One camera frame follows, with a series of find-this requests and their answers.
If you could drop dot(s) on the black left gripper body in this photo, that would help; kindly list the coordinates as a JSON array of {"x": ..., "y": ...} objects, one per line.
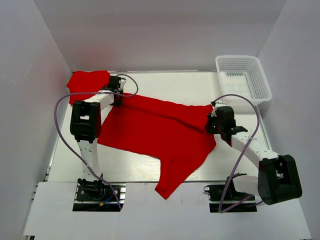
[{"x": 118, "y": 97}]

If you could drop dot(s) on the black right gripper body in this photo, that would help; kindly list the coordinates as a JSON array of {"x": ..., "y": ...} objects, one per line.
[{"x": 213, "y": 127}]

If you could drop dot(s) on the red t shirt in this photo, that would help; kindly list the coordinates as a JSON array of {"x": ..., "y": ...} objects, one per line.
[
  {"x": 87, "y": 82},
  {"x": 171, "y": 132}
]

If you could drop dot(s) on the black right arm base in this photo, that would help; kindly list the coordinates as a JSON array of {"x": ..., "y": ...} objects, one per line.
[{"x": 215, "y": 192}]

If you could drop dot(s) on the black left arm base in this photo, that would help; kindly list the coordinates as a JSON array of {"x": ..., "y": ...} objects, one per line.
[{"x": 96, "y": 190}]

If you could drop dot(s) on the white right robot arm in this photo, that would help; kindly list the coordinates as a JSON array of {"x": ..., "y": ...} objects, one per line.
[{"x": 277, "y": 179}]

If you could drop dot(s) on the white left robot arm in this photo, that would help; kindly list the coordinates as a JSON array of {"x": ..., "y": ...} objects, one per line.
[{"x": 86, "y": 123}]

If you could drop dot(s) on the red folded t shirt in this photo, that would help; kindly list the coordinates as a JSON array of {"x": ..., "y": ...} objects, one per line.
[{"x": 87, "y": 82}]

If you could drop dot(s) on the white plastic mesh basket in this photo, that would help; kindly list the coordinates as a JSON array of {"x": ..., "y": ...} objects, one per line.
[{"x": 242, "y": 75}]

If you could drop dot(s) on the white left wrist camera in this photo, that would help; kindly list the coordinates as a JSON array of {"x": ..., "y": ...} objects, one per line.
[{"x": 123, "y": 82}]

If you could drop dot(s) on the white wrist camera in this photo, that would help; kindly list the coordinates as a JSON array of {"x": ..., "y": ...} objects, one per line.
[
  {"x": 214, "y": 106},
  {"x": 123, "y": 82}
]

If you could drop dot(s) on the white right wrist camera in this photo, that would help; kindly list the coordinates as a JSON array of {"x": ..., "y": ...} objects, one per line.
[{"x": 214, "y": 106}]

